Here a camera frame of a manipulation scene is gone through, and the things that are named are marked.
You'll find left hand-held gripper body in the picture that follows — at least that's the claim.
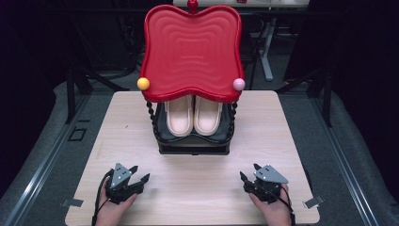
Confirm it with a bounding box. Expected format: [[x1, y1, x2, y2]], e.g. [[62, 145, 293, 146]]
[[104, 162, 147, 205]]

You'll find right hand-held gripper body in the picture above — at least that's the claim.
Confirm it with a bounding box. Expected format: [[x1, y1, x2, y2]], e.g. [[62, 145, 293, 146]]
[[243, 164, 290, 204]]

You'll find cream clog shoe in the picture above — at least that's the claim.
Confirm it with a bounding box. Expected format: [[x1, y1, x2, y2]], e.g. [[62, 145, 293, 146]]
[[164, 95, 194, 137], [193, 95, 224, 137]]

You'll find red and black shoe rack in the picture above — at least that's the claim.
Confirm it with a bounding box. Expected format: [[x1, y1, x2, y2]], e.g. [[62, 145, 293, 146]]
[[136, 0, 247, 155]]

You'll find person's right hand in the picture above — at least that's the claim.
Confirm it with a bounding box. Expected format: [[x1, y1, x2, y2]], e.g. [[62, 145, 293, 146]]
[[248, 185, 293, 226]]

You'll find person's left hand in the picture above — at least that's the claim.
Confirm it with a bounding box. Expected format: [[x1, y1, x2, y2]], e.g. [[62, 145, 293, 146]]
[[95, 178, 139, 226]]

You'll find grey tape strip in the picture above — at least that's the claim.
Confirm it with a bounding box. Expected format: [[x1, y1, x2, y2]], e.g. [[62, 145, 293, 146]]
[[303, 194, 326, 210], [60, 198, 85, 208]]

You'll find black metal stand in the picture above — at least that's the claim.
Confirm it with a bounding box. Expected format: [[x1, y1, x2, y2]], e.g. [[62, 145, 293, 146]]
[[275, 68, 334, 128], [65, 65, 130, 125]]

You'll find white desk leg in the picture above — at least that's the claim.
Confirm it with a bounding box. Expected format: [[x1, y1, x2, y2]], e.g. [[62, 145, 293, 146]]
[[259, 18, 278, 82]]

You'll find white desk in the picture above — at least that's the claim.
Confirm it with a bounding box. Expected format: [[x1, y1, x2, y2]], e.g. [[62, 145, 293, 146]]
[[172, 0, 311, 9]]

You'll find black cable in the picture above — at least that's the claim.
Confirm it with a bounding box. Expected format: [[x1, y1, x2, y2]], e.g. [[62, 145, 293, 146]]
[[91, 169, 115, 226], [270, 184, 297, 226]]

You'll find metal floor rail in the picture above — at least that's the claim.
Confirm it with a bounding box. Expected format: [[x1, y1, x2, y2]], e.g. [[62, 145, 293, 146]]
[[309, 93, 381, 226], [0, 93, 92, 226]]

